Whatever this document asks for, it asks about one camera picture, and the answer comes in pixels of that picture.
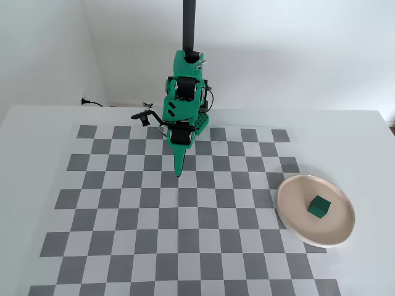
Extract dark green dice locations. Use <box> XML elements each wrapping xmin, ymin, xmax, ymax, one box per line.
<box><xmin>307</xmin><ymin>194</ymin><xmax>332</xmax><ymax>220</ymax></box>

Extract grey checkerboard mat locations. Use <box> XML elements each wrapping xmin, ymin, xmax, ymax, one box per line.
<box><xmin>28</xmin><ymin>124</ymin><xmax>343</xmax><ymax>296</ymax></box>

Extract black wrist camera board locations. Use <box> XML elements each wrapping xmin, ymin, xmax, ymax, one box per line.
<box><xmin>130</xmin><ymin>110</ymin><xmax>162</xmax><ymax>127</ymax></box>

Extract beige round plate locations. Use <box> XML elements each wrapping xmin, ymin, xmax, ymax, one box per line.
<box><xmin>276</xmin><ymin>173</ymin><xmax>356</xmax><ymax>249</ymax></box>

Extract black vertical pole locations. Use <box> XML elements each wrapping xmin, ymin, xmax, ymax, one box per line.
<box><xmin>181</xmin><ymin>0</ymin><xmax>198</xmax><ymax>60</ymax></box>

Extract black wall plug cable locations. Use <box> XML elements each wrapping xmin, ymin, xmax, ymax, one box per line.
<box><xmin>81</xmin><ymin>97</ymin><xmax>105</xmax><ymax>108</ymax></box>

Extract green gripper with motor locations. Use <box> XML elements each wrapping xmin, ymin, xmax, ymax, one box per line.
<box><xmin>165</xmin><ymin>121</ymin><xmax>196</xmax><ymax>179</ymax></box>

